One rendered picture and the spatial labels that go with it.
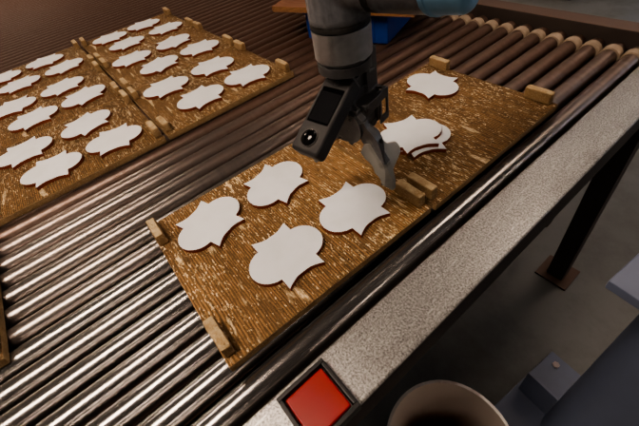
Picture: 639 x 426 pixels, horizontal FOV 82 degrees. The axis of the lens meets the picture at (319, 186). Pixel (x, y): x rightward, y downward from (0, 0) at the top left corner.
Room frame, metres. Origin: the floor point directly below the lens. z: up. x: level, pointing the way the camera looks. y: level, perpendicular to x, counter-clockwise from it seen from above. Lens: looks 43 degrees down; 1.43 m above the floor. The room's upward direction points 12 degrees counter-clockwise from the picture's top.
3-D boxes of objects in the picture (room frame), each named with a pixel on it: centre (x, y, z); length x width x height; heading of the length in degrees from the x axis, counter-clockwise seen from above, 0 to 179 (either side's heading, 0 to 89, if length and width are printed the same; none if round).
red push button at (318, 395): (0.15, 0.06, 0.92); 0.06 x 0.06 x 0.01; 31
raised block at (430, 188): (0.46, -0.18, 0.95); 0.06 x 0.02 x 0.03; 31
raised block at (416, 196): (0.45, -0.16, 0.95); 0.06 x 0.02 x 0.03; 30
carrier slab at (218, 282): (0.47, 0.08, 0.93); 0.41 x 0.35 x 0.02; 120
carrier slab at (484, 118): (0.68, -0.28, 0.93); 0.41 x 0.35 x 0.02; 121
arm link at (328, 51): (0.46, -0.06, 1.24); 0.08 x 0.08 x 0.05
